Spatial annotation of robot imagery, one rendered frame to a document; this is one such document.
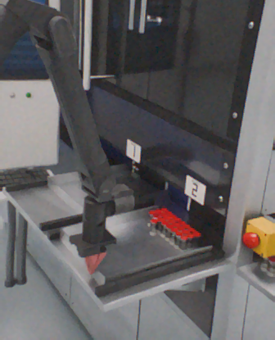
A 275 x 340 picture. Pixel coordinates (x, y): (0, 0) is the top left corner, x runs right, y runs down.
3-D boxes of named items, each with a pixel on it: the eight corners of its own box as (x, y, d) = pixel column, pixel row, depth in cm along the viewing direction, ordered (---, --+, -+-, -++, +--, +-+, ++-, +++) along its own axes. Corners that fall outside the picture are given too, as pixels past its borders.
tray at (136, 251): (157, 215, 164) (158, 205, 162) (210, 256, 144) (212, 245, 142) (59, 238, 146) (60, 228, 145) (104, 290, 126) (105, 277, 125)
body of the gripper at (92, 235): (117, 246, 127) (119, 219, 124) (79, 256, 121) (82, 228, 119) (104, 233, 132) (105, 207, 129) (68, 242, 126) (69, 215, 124)
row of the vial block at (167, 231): (151, 223, 158) (153, 210, 156) (187, 252, 144) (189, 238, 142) (146, 224, 157) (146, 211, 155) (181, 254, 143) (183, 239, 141)
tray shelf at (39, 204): (123, 170, 200) (123, 165, 200) (252, 262, 146) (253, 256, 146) (2, 192, 175) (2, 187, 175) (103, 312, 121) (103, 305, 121)
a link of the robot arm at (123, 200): (81, 167, 122) (101, 181, 116) (120, 160, 129) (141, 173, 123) (78, 211, 126) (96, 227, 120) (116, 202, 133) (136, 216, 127)
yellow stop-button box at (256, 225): (263, 238, 139) (267, 215, 137) (285, 252, 134) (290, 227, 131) (241, 244, 136) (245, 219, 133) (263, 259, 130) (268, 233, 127)
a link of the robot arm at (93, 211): (79, 192, 122) (92, 202, 118) (103, 188, 126) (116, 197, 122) (78, 219, 125) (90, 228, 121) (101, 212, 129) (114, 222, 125)
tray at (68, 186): (130, 170, 196) (130, 162, 195) (169, 198, 176) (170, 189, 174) (47, 185, 178) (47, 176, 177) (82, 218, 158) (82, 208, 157)
